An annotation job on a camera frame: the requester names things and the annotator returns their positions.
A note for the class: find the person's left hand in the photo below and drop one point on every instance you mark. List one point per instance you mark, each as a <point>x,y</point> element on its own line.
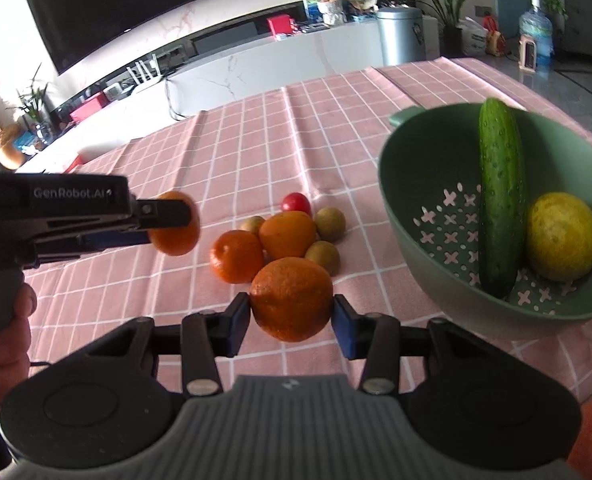
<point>11,355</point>

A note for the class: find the green colander bowl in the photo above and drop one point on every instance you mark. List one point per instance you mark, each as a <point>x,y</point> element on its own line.
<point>416,170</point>

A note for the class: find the pink checkered tablecloth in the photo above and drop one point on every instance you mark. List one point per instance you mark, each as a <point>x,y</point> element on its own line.
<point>326,135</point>

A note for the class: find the black television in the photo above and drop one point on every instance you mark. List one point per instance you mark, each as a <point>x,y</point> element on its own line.
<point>126,5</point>

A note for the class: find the small red box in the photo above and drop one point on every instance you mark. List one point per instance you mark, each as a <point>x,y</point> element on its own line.
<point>278,27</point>

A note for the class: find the potted plant in black pot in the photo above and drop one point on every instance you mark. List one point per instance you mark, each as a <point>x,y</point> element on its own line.
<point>451,35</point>

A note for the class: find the silver pedal trash can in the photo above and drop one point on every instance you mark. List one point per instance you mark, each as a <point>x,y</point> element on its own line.
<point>400,37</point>

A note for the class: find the orange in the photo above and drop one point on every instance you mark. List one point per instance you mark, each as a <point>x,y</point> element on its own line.
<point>176,240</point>
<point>236,260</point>
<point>287,235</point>
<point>291,300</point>

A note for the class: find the flat red box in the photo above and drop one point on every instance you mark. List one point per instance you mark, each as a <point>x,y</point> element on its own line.
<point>88,109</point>

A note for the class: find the red and yellow bag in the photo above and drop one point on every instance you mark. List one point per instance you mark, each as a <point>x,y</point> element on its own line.
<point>495,37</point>

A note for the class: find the dried flowers in round vase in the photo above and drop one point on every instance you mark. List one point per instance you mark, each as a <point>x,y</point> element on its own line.
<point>6,152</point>

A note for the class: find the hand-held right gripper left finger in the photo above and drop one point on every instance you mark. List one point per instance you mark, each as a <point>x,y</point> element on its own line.
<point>237,327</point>

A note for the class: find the small brown potato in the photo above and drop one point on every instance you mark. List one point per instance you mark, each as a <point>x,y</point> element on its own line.
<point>252,224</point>

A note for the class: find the green cucumber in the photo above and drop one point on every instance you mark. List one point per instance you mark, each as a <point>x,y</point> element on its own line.
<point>501,185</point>

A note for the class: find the red tomato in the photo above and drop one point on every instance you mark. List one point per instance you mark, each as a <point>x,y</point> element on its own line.
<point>296,203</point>

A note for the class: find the green plant in glass vase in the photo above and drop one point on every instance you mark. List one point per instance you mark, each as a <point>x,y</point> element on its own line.
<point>33,110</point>

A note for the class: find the blue water jug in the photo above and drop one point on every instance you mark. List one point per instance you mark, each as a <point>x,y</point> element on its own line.
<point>538,27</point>

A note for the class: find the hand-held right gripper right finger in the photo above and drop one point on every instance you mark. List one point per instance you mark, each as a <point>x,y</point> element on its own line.
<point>347,332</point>

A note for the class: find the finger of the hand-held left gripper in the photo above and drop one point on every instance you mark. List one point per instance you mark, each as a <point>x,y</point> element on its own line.
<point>168,212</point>
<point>116,238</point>

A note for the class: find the pink space heater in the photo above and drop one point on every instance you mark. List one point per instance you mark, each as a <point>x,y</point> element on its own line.
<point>528,55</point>

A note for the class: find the white router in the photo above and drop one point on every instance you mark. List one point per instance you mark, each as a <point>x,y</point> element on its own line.
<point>146,72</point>

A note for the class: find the white plastic bag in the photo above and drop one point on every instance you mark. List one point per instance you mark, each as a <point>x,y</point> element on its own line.
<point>473,37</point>

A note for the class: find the brown kiwi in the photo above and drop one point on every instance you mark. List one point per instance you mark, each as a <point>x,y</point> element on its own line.
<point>330,223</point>
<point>322,257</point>

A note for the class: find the plush toy bouquet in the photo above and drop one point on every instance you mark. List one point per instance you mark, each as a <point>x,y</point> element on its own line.
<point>333,0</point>

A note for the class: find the yellow round fruit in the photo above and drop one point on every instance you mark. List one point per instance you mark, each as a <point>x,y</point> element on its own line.
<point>563,237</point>

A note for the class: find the white marble media cabinet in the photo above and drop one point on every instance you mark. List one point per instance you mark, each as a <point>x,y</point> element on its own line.
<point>256,62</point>

